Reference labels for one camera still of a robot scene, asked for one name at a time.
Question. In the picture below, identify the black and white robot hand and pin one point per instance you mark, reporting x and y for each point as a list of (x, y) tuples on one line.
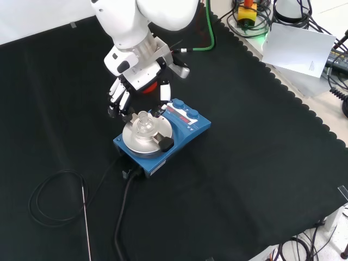
[(141, 73)]

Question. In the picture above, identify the heater with blue base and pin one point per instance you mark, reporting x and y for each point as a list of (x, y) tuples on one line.
[(191, 130)]

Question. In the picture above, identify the orange flask stand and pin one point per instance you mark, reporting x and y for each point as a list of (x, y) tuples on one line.
[(150, 88)]

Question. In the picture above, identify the clear round-bottom flask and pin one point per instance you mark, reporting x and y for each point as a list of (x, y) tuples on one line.
[(144, 125)]

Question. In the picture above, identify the grey tape piece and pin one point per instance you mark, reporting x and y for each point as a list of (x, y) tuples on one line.
[(73, 25)]

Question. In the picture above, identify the yellow stop button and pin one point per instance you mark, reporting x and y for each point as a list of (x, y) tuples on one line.
[(247, 15)]

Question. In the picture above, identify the black cloth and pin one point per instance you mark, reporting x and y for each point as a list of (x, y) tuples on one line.
[(244, 163)]

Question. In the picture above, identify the white paper sheet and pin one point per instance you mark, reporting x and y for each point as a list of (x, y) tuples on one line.
[(296, 49)]

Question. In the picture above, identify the white round device base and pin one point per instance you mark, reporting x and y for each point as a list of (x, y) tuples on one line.
[(288, 9)]

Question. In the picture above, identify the pale grey board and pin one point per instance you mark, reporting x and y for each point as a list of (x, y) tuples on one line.
[(304, 83)]

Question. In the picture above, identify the black power adapter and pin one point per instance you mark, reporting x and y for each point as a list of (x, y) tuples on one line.
[(337, 59)]

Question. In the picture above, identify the clear tape piece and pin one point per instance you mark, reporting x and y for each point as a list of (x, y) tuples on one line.
[(343, 191)]

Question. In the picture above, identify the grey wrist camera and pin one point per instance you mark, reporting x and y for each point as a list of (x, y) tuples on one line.
[(181, 71)]

